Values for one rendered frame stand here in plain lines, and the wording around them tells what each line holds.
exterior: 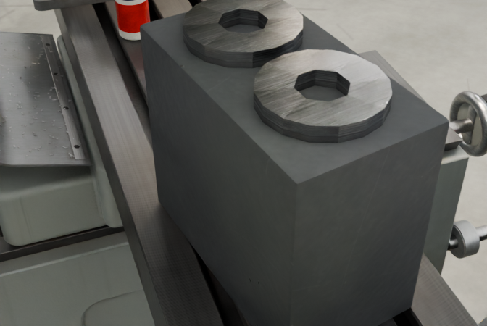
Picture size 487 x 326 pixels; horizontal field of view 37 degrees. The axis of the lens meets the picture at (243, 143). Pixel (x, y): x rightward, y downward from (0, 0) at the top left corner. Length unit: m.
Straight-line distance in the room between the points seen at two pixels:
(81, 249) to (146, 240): 0.33
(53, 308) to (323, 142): 0.64
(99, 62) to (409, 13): 2.30
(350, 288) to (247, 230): 0.08
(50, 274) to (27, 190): 0.13
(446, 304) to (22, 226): 0.53
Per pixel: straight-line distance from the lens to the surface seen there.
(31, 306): 1.02
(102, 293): 1.02
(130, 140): 0.76
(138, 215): 0.68
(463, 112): 1.34
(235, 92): 0.49
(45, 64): 1.04
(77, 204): 0.92
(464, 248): 1.25
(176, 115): 0.56
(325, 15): 3.02
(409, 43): 2.88
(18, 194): 0.90
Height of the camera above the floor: 1.43
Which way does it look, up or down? 38 degrees down
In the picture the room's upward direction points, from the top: 1 degrees counter-clockwise
